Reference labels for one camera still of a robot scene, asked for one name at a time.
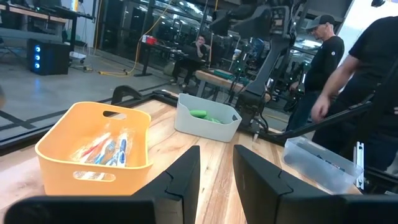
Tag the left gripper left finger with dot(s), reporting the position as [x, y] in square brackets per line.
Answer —
[180, 193]

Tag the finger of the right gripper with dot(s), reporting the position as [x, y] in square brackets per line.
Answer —
[221, 22]
[255, 21]

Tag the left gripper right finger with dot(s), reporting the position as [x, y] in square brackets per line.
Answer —
[267, 199]

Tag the clear-wrapped toothbrush pack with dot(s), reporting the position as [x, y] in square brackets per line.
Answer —
[121, 152]
[107, 152]
[93, 147]

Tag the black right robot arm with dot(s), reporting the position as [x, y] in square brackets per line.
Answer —
[267, 68]

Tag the person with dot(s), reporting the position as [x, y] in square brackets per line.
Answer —
[323, 62]
[194, 59]
[376, 77]

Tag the clear plastic bin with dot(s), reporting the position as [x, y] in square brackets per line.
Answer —
[311, 174]

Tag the wooden work table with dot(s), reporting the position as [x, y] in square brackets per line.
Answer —
[214, 81]

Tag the grey plastic bin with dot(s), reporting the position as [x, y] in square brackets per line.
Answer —
[202, 127]

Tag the red box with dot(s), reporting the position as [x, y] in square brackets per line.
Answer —
[150, 40]

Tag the person's hand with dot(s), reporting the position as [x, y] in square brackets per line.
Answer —
[320, 109]

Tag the silver aluminium extrusion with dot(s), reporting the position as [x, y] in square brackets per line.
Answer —
[359, 168]

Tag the yellow plastic bin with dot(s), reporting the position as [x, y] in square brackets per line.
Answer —
[62, 174]

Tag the black computer tower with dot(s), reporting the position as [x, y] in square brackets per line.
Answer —
[48, 57]

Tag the wooden desk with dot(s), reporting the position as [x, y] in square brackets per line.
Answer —
[31, 15]

